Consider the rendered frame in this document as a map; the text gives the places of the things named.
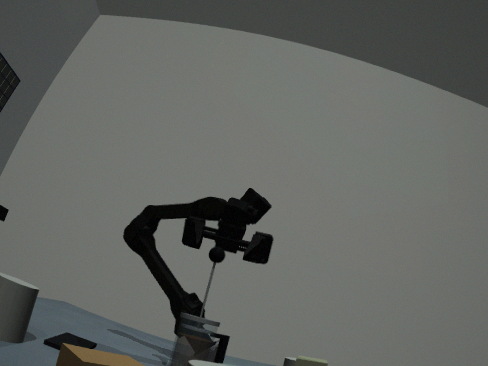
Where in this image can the brown block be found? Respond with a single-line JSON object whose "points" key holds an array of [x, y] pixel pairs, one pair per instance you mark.
{"points": [[71, 355]]}

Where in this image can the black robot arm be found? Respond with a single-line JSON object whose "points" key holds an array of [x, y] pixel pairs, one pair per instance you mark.
{"points": [[139, 237]]}

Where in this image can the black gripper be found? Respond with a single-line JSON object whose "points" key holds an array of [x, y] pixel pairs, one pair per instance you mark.
{"points": [[228, 237]]}

